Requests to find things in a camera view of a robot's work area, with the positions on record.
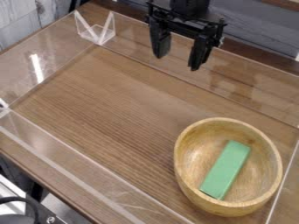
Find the brown wooden bowl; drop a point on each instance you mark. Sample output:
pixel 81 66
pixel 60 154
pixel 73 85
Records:
pixel 197 150

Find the clear acrylic tray wall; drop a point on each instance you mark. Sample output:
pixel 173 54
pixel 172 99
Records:
pixel 92 115

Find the green rectangular block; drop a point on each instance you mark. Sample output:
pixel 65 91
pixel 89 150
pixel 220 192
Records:
pixel 225 170

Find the clear acrylic corner bracket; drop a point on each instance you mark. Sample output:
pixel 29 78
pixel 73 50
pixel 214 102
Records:
pixel 100 34

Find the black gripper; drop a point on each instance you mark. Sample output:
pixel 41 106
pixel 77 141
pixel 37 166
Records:
pixel 186 17

